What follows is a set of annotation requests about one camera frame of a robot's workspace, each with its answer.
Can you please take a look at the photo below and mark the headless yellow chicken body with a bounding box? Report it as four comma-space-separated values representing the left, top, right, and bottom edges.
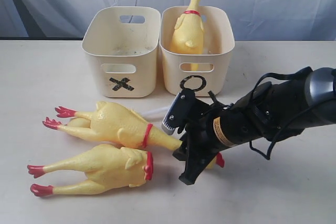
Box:
27, 144, 154, 197

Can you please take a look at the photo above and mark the chicken head with white tube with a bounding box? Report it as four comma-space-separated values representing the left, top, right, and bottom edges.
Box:
67, 106, 170, 128

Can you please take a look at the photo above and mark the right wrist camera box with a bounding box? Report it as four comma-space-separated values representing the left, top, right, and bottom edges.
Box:
162, 88, 207, 135

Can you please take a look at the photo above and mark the cream bin marked X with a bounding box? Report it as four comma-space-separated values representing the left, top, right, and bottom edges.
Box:
82, 6, 161, 98

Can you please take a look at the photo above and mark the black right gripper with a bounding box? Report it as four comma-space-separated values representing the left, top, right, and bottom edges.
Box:
173, 87, 270, 185

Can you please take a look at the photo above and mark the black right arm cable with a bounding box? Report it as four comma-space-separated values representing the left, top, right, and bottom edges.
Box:
248, 71, 336, 161

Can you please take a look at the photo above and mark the cream bin marked O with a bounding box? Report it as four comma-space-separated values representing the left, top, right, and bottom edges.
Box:
160, 6, 235, 97

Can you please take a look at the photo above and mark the whole yellow rubber chicken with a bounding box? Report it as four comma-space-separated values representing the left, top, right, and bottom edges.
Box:
170, 0, 205, 55
42, 100, 226, 169

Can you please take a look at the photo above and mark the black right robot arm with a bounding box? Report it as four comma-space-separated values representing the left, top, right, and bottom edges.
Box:
168, 67, 335, 185

